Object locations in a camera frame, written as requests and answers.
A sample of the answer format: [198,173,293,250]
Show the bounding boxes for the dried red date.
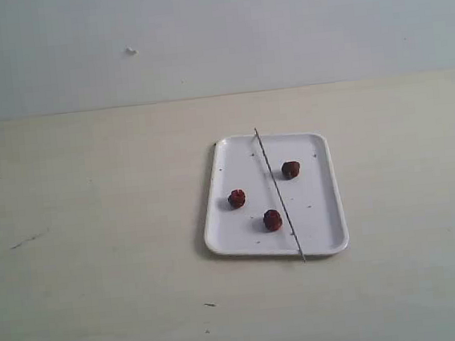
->
[281,160,301,180]
[227,189,246,209]
[263,209,283,232]

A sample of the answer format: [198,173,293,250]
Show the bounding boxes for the thin metal skewer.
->
[254,128,307,263]

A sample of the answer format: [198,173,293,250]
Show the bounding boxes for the white rectangular plastic tray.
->
[204,132,349,257]

